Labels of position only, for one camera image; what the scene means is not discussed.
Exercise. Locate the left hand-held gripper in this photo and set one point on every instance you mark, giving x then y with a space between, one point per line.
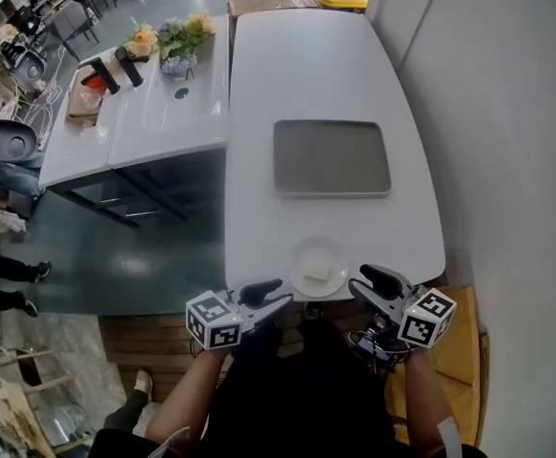
213 322

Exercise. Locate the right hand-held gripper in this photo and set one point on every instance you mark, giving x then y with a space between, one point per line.
425 320

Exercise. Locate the white plate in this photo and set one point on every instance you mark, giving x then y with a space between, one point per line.
318 246

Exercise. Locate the person's left forearm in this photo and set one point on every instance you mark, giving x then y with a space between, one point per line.
187 394

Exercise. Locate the person's right forearm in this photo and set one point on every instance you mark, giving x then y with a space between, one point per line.
427 394

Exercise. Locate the yellow cardboard sheet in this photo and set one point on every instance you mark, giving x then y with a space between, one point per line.
459 351

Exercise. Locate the person's black clothing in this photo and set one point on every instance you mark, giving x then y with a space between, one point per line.
296 399

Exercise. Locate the grey rectangular tray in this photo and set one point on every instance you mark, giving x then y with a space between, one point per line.
332 158

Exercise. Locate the person's left shoe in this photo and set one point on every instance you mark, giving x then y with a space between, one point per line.
143 380

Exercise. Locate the white sleeve strip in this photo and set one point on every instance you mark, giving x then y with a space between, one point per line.
449 439
172 442

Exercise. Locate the white sink counter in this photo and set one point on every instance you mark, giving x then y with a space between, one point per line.
172 122

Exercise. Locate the green sink drain stopper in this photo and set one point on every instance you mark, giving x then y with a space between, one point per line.
181 94

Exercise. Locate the white side counter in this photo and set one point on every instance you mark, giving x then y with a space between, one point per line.
75 155

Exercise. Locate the blue hydrangea flowers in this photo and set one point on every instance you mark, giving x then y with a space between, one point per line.
177 65

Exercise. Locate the black handheld tools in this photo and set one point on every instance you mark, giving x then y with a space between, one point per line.
132 69

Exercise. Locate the tall black faucet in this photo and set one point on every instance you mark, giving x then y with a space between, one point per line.
106 77

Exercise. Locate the orange plastic item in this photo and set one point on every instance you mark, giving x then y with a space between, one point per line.
96 83

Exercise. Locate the white wooden rack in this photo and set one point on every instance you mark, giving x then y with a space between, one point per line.
10 399

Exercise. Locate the green and yellow flower bunch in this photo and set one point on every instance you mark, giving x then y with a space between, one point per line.
184 34

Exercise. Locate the orange flower bouquet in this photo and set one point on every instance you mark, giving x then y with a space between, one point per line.
141 40

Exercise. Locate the brown cardboard box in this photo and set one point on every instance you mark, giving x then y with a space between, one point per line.
263 0

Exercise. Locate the grey round machine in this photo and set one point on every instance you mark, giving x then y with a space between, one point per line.
10 143
27 67

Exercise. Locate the grey upholstered chair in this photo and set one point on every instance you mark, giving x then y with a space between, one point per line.
72 24

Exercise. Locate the dark metal counter frame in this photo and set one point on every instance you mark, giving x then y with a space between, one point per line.
158 189

